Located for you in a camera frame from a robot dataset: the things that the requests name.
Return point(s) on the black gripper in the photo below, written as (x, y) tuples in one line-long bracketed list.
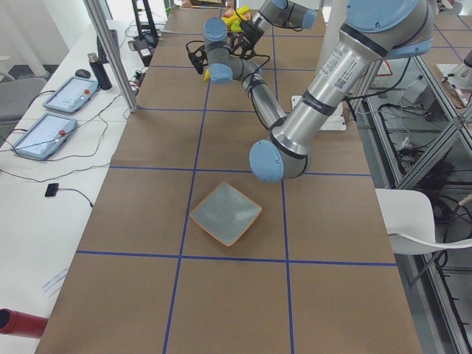
[(204, 71), (253, 33)]

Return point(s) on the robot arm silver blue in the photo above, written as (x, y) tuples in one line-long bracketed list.
[(283, 14), (371, 31)]

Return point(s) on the brown wicker basket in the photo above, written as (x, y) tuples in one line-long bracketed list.
[(232, 29)]

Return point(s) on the grey square plate orange rim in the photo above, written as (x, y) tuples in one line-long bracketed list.
[(226, 214)]

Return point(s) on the yellow-green starfruit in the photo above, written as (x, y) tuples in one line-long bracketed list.
[(231, 20)]

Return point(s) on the pink red apple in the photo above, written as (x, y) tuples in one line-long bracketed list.
[(229, 13)]

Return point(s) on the black water bottle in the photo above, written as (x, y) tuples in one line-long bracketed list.
[(99, 71)]

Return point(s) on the black computer mouse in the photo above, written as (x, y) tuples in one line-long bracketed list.
[(83, 73)]

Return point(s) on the blue teach pendant far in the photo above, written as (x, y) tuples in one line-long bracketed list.
[(72, 95)]

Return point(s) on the blue teach pendant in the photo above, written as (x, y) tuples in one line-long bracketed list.
[(45, 137), (72, 95)]

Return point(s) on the blue teach pendant near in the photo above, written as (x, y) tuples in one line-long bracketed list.
[(45, 137)]

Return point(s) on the small black box device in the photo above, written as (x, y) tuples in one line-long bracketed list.
[(51, 190)]

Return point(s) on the white chair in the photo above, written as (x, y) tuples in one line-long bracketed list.
[(409, 222)]

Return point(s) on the red cylinder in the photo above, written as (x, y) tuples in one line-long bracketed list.
[(21, 324)]

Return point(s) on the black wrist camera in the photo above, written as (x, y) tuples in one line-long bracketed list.
[(196, 62), (251, 32)]

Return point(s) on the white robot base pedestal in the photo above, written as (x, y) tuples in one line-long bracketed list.
[(331, 38)]

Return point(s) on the aluminium frame post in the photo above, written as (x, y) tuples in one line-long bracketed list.
[(100, 24)]

